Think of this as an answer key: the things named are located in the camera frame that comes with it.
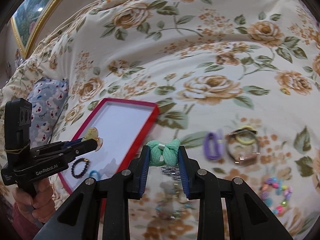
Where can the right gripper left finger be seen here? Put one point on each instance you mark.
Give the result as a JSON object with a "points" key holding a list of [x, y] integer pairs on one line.
{"points": [[139, 168]]}

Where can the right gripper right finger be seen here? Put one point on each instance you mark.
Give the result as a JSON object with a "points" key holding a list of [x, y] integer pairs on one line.
{"points": [[188, 170]]}

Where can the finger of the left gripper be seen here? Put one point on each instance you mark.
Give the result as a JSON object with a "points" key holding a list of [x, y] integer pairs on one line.
{"points": [[73, 143], [88, 146]]}

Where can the yellow hair claw clip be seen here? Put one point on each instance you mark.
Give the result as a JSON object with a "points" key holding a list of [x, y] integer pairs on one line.
{"points": [[92, 133]]}

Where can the red jewelry box tray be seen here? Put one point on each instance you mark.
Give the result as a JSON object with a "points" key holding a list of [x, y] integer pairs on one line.
{"points": [[123, 126]]}

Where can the person's left hand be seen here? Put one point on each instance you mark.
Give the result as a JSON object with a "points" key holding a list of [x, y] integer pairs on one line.
{"points": [[39, 208]]}

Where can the blue bear print pillow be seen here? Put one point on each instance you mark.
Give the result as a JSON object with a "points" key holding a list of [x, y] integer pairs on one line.
{"points": [[47, 98]]}

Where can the floral cream bedspread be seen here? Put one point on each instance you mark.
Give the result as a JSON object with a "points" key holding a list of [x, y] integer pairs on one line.
{"points": [[211, 66]]}

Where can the gold framed painting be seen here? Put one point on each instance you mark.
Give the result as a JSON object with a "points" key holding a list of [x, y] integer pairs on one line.
{"points": [[28, 21]]}

